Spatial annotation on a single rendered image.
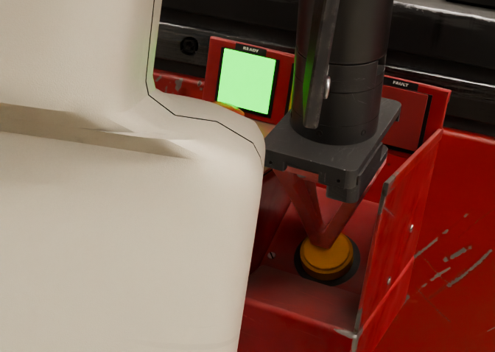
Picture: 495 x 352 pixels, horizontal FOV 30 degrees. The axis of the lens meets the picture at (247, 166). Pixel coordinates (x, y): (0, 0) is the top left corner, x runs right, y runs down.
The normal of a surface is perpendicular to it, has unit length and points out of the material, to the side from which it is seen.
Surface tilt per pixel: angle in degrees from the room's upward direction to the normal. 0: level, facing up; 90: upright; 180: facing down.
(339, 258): 35
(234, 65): 90
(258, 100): 90
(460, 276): 90
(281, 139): 14
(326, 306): 0
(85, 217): 82
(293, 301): 0
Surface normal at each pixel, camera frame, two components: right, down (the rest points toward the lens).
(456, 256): -0.26, 0.29
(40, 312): -0.04, 0.18
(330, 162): 0.04, -0.85
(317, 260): -0.11, -0.62
